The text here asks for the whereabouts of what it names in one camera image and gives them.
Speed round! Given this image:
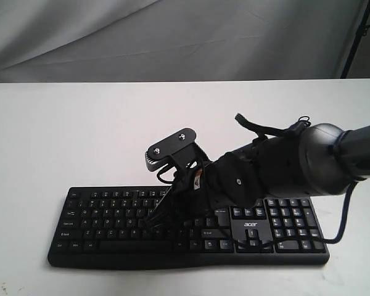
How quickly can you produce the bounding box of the wrist camera with black bracket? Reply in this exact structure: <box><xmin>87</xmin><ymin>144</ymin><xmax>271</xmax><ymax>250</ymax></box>
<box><xmin>145</xmin><ymin>128</ymin><xmax>209</xmax><ymax>172</ymax></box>

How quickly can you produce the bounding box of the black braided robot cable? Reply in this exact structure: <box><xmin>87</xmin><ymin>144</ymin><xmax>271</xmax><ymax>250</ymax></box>
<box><xmin>200</xmin><ymin>112</ymin><xmax>361</xmax><ymax>247</ymax></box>

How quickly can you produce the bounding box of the black tripod stand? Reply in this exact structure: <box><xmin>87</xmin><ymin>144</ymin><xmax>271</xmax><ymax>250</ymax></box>
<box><xmin>340</xmin><ymin>1</ymin><xmax>370</xmax><ymax>79</ymax></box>

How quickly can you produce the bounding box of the grey backdrop cloth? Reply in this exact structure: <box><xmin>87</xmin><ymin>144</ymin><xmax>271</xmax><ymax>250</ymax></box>
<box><xmin>0</xmin><ymin>1</ymin><xmax>366</xmax><ymax>83</ymax></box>

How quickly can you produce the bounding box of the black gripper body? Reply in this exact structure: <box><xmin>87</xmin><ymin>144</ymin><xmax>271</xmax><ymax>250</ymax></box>
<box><xmin>166</xmin><ymin>159</ymin><xmax>213</xmax><ymax>220</ymax></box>

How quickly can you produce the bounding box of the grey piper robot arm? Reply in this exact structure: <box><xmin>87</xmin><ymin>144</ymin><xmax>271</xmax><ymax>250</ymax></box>
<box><xmin>143</xmin><ymin>118</ymin><xmax>370</xmax><ymax>230</ymax></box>

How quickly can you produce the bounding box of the black acer keyboard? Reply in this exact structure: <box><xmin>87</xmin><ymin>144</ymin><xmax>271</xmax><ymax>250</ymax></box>
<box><xmin>47</xmin><ymin>186</ymin><xmax>329</xmax><ymax>270</ymax></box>

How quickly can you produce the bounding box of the black keyboard usb cable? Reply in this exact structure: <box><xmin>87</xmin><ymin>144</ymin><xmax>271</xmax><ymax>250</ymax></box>
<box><xmin>291</xmin><ymin>115</ymin><xmax>312</xmax><ymax>132</ymax></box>

